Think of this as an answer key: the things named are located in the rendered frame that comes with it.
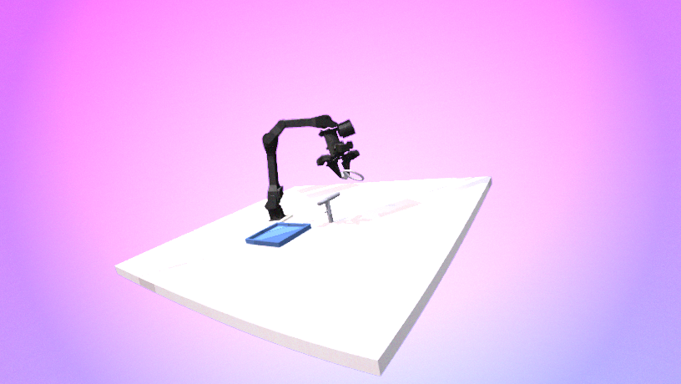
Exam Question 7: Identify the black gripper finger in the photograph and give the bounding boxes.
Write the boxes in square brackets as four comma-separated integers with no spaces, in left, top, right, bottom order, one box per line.
[326,159,341,178]
[341,157,353,169]

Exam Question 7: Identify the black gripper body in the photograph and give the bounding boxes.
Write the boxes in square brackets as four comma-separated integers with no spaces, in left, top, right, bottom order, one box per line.
[316,140,360,166]

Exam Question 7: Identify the blue tray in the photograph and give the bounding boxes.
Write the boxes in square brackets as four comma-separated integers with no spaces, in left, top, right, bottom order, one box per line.
[245,222,311,248]

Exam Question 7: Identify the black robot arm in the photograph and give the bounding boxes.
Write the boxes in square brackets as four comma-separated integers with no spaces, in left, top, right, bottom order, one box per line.
[262,114,356,221]

